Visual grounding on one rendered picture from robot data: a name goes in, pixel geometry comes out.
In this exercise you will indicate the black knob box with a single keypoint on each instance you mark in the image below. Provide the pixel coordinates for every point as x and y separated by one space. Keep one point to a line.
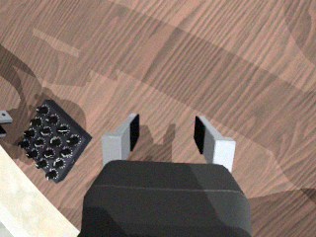
69 143

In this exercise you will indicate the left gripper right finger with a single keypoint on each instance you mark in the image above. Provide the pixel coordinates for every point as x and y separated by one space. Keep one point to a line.
211 144

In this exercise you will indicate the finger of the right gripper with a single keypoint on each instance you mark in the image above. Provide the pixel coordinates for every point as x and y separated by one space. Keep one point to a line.
2 131
4 117

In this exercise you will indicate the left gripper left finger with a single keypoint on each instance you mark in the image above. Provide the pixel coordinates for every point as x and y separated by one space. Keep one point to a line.
118 144

